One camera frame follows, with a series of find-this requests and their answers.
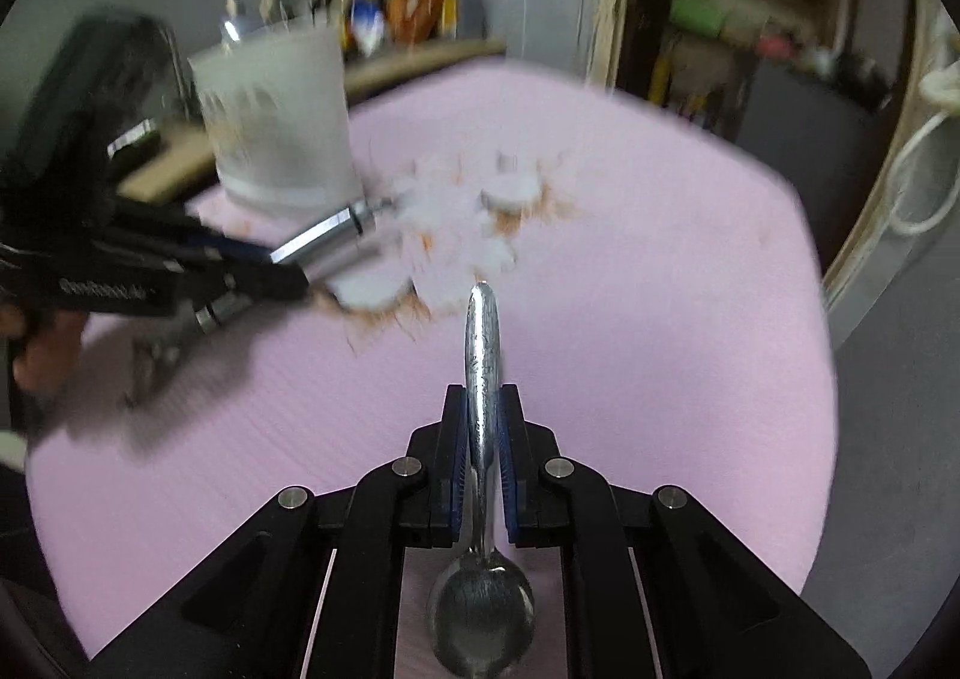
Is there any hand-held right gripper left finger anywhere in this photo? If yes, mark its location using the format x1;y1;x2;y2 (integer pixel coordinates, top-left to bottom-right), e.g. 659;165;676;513
86;383;473;679

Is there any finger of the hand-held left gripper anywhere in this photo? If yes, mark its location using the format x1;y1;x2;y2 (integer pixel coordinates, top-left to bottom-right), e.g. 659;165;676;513
45;265;311;314
111;201;310;277

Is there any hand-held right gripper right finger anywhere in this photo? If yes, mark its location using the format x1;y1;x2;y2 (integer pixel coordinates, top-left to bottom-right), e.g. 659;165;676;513
497;383;872;679

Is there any silver ice cream scoop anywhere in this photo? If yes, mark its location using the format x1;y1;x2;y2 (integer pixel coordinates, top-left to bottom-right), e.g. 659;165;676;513
124;197;398;410

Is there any silver spoon with patterned handle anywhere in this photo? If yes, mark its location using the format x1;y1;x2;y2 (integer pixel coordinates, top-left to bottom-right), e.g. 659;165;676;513
426;280;539;679

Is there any white plastic cup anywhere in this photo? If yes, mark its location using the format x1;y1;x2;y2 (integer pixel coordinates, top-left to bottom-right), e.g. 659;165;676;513
187;23;365;211

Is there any person's left hand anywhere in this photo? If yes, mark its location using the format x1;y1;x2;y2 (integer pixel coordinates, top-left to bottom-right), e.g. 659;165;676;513
0;308;85;396

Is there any pink floral tablecloth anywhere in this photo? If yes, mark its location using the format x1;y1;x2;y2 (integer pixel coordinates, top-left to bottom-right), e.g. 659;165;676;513
22;60;837;679

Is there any blue and white packet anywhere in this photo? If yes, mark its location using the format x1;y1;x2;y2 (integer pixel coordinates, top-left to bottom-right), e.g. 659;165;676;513
351;0;387;54

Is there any orange sauce packet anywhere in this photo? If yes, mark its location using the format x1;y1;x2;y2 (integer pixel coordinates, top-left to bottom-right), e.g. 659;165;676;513
390;0;449;43

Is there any grey cabinet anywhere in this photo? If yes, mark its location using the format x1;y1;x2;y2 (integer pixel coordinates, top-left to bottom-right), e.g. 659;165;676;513
739;56;901;178

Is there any green box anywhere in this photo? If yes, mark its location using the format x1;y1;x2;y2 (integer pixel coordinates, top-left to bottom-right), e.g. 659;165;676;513
670;0;725;35

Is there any dark pot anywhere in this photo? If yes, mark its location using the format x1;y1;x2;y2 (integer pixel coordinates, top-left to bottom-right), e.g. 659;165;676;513
829;49;890;103

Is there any white cloth bundle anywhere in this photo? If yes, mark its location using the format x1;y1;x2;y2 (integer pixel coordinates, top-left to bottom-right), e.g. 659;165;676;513
921;60;960;106

